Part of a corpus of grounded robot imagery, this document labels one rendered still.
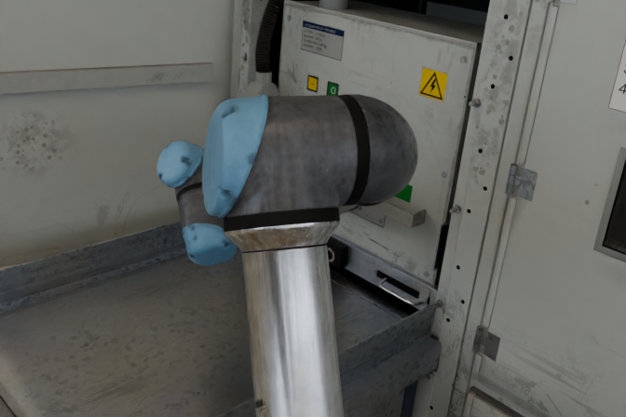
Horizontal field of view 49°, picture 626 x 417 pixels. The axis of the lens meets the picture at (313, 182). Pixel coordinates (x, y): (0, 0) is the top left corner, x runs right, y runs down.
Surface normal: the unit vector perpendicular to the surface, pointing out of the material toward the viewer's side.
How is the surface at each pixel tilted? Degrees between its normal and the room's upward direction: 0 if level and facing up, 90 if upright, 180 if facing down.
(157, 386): 0
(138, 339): 0
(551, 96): 90
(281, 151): 65
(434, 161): 90
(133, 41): 90
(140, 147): 90
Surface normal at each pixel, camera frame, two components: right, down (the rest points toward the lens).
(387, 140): 0.57, -0.11
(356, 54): -0.72, 0.19
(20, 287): 0.69, 0.32
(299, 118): 0.28, -0.51
